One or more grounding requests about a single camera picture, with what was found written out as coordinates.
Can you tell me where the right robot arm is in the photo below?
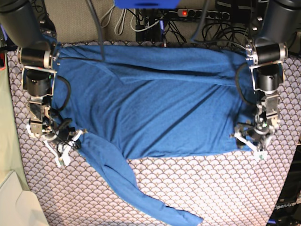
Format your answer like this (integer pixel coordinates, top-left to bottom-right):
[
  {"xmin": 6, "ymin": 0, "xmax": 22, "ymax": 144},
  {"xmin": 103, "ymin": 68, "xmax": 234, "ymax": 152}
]
[{"xmin": 0, "ymin": 0, "xmax": 84, "ymax": 167}]

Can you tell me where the white looped cable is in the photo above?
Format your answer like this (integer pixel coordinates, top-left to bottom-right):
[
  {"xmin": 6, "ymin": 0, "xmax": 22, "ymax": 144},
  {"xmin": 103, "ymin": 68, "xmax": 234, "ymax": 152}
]
[{"xmin": 101, "ymin": 7, "xmax": 132, "ymax": 36}]

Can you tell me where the black power strip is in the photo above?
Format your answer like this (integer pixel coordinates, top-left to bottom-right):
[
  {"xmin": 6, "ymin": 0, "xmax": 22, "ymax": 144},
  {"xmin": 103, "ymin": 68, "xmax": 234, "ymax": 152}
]
[{"xmin": 176, "ymin": 8, "xmax": 230, "ymax": 21}]

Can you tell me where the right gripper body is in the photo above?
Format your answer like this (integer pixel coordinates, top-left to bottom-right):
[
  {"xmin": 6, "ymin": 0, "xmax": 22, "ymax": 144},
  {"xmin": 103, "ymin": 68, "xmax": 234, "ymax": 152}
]
[{"xmin": 42, "ymin": 128, "xmax": 87, "ymax": 168}]

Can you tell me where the light green cloth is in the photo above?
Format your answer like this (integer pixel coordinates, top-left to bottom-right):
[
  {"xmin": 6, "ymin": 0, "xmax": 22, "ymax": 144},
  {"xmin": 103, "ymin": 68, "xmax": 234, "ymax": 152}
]
[{"xmin": 0, "ymin": 68, "xmax": 30, "ymax": 191}]

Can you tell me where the black OpenArm case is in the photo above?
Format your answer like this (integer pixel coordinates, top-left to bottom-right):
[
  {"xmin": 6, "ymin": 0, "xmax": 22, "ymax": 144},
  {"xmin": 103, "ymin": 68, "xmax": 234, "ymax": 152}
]
[{"xmin": 267, "ymin": 144, "xmax": 301, "ymax": 226}]

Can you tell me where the fan-patterned tablecloth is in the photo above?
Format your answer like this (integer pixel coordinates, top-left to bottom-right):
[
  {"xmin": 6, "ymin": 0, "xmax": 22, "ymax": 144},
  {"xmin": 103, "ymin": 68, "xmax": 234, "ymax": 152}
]
[{"xmin": 7, "ymin": 51, "xmax": 301, "ymax": 226}]

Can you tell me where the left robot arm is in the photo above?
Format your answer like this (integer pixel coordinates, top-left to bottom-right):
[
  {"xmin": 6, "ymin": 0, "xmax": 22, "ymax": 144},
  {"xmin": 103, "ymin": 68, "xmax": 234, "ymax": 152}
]
[{"xmin": 231, "ymin": 0, "xmax": 301, "ymax": 161}]

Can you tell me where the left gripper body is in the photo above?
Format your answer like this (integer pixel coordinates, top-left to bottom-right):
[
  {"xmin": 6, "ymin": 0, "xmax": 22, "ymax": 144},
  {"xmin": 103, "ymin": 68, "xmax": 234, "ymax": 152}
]
[{"xmin": 230, "ymin": 124, "xmax": 275, "ymax": 161}]

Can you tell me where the white plastic bin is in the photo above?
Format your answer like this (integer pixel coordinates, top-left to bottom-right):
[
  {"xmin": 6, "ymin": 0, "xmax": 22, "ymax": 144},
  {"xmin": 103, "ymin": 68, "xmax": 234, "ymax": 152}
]
[{"xmin": 0, "ymin": 170, "xmax": 48, "ymax": 226}]

